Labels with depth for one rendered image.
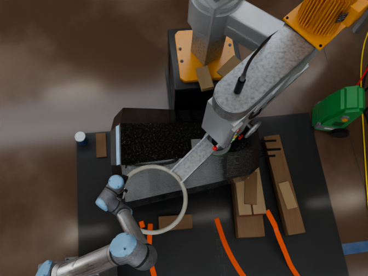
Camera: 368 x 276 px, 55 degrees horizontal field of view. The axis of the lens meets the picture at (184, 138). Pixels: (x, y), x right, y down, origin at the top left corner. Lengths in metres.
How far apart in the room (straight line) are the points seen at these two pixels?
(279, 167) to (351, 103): 0.86
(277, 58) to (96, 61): 2.40
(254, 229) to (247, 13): 1.85
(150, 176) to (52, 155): 1.29
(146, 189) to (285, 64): 1.41
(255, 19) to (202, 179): 1.23
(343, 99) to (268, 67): 1.62
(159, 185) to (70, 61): 1.91
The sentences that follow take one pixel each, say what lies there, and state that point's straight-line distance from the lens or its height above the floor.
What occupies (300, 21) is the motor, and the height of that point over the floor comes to 1.75.
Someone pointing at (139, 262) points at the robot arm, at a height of 1.64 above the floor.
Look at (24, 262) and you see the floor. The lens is 3.62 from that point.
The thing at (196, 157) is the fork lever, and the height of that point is 0.95.
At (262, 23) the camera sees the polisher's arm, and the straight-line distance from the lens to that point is 2.47.
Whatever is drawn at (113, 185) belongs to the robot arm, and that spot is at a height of 1.24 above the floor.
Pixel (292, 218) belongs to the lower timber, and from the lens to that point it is 3.46.
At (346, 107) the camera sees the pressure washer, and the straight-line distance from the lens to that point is 3.50.
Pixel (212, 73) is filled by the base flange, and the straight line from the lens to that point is 3.01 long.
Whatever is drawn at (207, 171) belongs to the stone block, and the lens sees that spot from 2.76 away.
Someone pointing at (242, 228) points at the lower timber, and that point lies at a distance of 3.31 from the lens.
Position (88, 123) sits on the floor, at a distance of 3.72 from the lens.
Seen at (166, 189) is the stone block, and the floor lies 0.64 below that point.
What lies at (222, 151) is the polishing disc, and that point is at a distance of 2.68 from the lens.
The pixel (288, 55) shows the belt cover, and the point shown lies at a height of 1.69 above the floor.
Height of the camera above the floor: 3.38
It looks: 71 degrees down
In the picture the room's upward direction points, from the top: 7 degrees clockwise
